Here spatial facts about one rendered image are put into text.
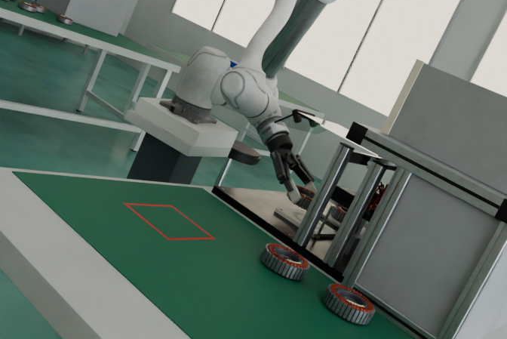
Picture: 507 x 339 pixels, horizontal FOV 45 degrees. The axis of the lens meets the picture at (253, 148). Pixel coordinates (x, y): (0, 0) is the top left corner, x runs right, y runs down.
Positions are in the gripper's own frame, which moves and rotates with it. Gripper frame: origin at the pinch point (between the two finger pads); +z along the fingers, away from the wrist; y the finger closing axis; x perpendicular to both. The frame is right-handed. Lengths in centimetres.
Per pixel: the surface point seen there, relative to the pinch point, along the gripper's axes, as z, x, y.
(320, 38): -313, -113, -471
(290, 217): 4.9, -3.5, 7.2
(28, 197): -2, -12, 86
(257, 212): 1.9, -6.7, 17.7
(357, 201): 15.0, 21.5, 19.7
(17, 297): -22, -111, 21
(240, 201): -3.2, -9.8, 18.8
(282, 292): 30, 8, 47
